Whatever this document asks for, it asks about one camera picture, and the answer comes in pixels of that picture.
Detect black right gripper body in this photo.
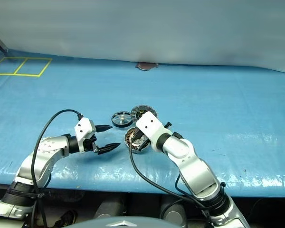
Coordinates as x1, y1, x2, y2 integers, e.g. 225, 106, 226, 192
133, 128, 147, 143

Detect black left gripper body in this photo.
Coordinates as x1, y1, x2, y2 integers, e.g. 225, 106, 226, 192
84, 134, 100, 154

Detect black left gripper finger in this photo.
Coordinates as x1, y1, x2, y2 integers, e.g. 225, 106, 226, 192
95, 124, 113, 133
97, 142, 121, 155

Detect motor stator housing copper windings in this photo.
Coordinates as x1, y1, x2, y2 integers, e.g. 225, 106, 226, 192
123, 127, 151, 154

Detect black wheel-shaped rotor cap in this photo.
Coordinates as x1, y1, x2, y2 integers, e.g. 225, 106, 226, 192
111, 111, 133, 129

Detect silver motor end cover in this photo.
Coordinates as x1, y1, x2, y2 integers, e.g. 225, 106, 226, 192
130, 104, 156, 121

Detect blue plastic table cover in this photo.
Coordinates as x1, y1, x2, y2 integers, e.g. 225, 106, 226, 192
0, 48, 285, 198

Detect grey rounded cylinder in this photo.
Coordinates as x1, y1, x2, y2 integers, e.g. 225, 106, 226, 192
159, 198, 187, 226
94, 199, 125, 219

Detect brown patch on table edge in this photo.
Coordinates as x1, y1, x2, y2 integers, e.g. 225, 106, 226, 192
135, 61, 159, 71

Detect grey robot torso with emblem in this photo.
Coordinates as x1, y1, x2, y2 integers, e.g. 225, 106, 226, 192
66, 216, 181, 228

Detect black shoe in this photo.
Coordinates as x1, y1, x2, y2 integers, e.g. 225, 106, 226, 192
54, 210, 76, 228

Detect yellow tape double rectangle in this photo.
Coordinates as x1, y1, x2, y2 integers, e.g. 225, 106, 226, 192
0, 57, 53, 78

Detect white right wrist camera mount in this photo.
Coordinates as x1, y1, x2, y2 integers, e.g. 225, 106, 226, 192
135, 111, 173, 152

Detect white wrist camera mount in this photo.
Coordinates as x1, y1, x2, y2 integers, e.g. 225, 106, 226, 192
135, 111, 173, 152
74, 117, 96, 152

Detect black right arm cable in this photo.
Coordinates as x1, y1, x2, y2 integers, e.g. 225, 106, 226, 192
129, 133, 214, 228

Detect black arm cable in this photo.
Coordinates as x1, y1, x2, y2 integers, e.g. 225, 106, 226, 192
30, 109, 84, 228
129, 133, 214, 228

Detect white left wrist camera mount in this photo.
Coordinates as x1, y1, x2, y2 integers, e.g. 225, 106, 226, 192
74, 117, 96, 152

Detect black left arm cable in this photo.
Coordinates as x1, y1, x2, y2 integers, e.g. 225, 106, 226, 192
30, 109, 84, 228

